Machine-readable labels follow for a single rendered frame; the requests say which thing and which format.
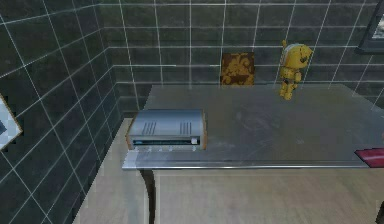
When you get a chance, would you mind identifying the grey metal dining table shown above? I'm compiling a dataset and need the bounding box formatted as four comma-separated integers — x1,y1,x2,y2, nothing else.
121,83,384,224

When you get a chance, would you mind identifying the silver radio receiver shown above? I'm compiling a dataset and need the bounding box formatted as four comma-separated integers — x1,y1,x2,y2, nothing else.
125,108,208,152

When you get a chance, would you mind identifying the yellow toy figure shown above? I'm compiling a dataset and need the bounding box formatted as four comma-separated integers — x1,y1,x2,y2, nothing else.
278,39,314,101

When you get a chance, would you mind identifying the red flat object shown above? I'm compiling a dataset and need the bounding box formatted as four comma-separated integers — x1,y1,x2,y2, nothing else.
354,147,384,169

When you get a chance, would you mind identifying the pale framed wall picture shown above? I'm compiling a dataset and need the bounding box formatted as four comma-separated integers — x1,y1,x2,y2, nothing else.
0,94,24,152

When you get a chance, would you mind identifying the dark framed wall picture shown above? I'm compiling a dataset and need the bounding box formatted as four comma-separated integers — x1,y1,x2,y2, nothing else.
355,0,384,55

